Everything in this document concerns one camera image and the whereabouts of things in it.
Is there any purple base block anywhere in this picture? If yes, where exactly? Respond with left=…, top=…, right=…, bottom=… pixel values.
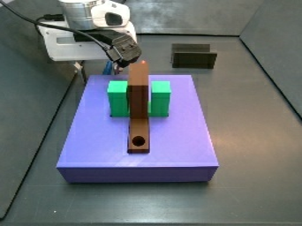
left=56, top=75, right=218, bottom=183

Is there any green block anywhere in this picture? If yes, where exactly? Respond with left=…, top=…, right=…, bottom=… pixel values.
left=151, top=81, right=171, bottom=117
left=107, top=80, right=128, bottom=117

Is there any black cable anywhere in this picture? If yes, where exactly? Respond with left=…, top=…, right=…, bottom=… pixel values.
left=0, top=0, right=114, bottom=56

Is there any green left block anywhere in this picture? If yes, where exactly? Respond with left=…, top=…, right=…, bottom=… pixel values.
left=107, top=80, right=128, bottom=117

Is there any black angled fixture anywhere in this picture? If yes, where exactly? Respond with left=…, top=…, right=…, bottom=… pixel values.
left=171, top=43, right=216, bottom=69

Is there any brown L-shaped bracket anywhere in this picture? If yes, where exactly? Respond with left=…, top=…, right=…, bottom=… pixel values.
left=127, top=62, right=150, bottom=154

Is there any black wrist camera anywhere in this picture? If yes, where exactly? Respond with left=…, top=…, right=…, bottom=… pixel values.
left=73, top=29, right=142, bottom=68

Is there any green right block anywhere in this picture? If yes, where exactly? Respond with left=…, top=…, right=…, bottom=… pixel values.
left=151, top=81, right=171, bottom=117

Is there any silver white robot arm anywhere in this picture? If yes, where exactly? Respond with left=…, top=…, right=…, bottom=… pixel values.
left=37, top=0, right=142, bottom=67

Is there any blue peg object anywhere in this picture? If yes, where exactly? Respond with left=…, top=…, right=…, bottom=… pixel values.
left=103, top=61, right=114, bottom=75

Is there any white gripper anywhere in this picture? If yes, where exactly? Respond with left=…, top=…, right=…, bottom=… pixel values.
left=39, top=22, right=138, bottom=62

